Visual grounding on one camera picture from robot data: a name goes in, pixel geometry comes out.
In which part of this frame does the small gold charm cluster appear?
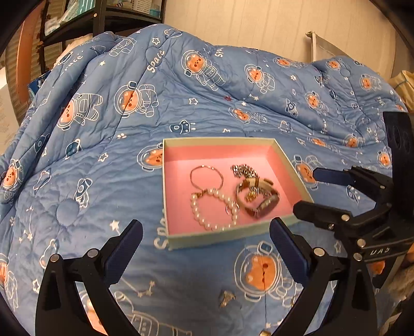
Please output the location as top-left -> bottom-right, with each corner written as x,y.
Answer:
245,190 -> 257,203

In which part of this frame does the black metal shelf rack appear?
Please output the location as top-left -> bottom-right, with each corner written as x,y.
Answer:
37,1 -> 166,74

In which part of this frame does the thin rose gold bangle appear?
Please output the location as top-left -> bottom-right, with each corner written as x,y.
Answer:
189,164 -> 225,194

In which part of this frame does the brown strap wristwatch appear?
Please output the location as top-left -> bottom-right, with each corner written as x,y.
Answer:
235,177 -> 280,218

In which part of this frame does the gold square earring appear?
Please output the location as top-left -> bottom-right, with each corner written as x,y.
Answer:
219,290 -> 236,308

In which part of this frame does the silver chain necklace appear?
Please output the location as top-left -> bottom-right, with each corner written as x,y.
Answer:
230,163 -> 260,180

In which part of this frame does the cream tote bag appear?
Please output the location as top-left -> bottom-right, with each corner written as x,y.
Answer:
388,70 -> 414,113

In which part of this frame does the white pearl bracelet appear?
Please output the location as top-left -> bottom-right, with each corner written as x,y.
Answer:
189,187 -> 241,232

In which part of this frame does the blue astronaut print quilt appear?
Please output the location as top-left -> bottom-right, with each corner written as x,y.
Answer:
1,25 -> 405,335

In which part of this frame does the pink lined jewelry box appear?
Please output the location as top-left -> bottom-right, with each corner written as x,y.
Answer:
162,137 -> 312,250

